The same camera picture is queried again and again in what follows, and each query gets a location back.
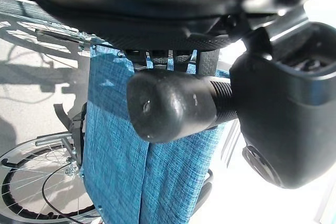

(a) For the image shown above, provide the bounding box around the blue fabric wheelchair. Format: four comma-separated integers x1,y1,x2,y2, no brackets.
0,0,244,224

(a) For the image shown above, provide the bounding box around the spoked wheelchair rear wheel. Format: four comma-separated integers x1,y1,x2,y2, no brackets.
0,133,103,224

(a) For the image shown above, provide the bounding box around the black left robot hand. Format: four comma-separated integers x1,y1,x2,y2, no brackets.
20,0,336,189

